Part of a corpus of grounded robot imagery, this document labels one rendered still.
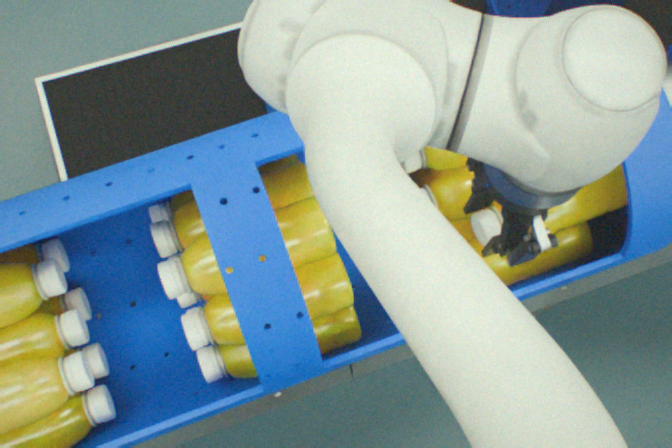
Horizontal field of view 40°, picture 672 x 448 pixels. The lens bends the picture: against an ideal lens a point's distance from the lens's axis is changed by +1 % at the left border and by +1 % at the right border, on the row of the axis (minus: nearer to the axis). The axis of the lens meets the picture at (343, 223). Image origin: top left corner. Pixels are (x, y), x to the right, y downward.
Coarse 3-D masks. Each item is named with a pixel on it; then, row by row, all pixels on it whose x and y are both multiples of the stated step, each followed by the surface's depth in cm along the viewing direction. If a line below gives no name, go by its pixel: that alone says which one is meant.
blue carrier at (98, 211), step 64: (256, 128) 93; (64, 192) 90; (128, 192) 88; (256, 192) 88; (640, 192) 92; (128, 256) 110; (256, 256) 85; (640, 256) 101; (128, 320) 111; (256, 320) 86; (384, 320) 107; (128, 384) 107; (192, 384) 105; (256, 384) 101
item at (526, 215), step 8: (488, 184) 80; (496, 192) 79; (496, 200) 81; (504, 200) 79; (512, 208) 80; (520, 208) 79; (528, 208) 79; (520, 216) 83; (528, 216) 82; (544, 216) 82; (528, 224) 83
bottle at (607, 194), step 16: (608, 176) 100; (592, 192) 99; (608, 192) 100; (624, 192) 100; (496, 208) 100; (560, 208) 99; (576, 208) 99; (592, 208) 100; (608, 208) 101; (544, 224) 99; (560, 224) 100; (576, 224) 101
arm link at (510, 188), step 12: (492, 168) 75; (492, 180) 76; (504, 180) 74; (516, 180) 72; (504, 192) 76; (516, 192) 74; (528, 192) 73; (540, 192) 72; (564, 192) 72; (576, 192) 75; (528, 204) 75; (540, 204) 75; (552, 204) 75
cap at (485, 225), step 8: (472, 216) 101; (480, 216) 99; (488, 216) 99; (472, 224) 102; (480, 224) 99; (488, 224) 99; (496, 224) 99; (480, 232) 100; (488, 232) 99; (496, 232) 99; (480, 240) 101; (488, 240) 99
